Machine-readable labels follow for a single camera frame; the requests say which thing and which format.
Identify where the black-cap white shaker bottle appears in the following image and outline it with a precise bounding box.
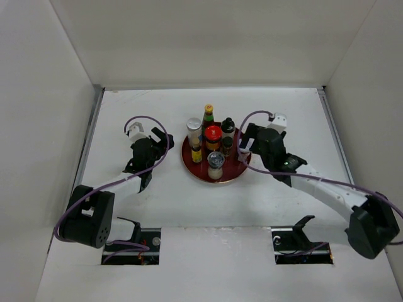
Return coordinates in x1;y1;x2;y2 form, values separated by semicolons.
220;117;236;140

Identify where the white-lid red-label jar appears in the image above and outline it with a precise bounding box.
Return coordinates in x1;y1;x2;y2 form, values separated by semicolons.
237;138;254;162

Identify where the small black-lid pepper bottle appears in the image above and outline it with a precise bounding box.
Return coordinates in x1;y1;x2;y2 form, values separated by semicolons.
222;136;233;157

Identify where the silver-lid white spice jar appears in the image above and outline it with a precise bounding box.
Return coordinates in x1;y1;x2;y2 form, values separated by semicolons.
186;118;203;146

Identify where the red-lid dark sauce jar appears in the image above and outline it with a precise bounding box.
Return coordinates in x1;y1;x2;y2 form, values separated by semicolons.
205;125;222;152

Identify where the small yellow-label brown bottle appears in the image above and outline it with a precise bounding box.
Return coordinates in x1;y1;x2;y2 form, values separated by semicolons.
191;137;202;164

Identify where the green red sauce bottle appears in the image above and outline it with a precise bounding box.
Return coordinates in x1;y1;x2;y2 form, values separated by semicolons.
201;104;215;133

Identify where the grey-cap white shaker bottle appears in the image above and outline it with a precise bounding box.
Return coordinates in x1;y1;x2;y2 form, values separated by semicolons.
207;151;225;180

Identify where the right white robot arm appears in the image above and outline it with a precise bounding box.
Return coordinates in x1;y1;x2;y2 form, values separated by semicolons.
236;121;400;259

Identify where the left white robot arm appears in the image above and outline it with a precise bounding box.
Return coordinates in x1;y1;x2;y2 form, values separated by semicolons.
54;127;174;251

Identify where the red round tray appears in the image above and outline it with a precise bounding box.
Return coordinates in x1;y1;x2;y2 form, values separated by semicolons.
180;135;247;184

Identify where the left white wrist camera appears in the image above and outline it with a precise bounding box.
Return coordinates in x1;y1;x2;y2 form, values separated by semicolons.
125;122;148;143

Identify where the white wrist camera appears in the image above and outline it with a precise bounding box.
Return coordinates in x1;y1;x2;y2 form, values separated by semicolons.
125;122;148;143
266;113;287;133

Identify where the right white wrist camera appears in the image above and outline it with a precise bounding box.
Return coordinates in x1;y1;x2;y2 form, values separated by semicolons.
266;113;287;133

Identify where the left aluminium table rail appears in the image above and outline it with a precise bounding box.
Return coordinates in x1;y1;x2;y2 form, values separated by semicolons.
71;84;105;194

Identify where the aluminium table rail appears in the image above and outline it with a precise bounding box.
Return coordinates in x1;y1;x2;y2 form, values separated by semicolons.
71;84;105;194
317;85;366;218

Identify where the right aluminium table rail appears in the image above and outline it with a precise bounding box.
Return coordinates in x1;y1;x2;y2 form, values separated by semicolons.
317;85;366;218

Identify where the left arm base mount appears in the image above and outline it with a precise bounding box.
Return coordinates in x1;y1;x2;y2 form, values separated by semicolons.
101;218;162;266

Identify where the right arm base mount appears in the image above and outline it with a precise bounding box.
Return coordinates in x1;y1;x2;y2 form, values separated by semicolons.
271;215;333;265

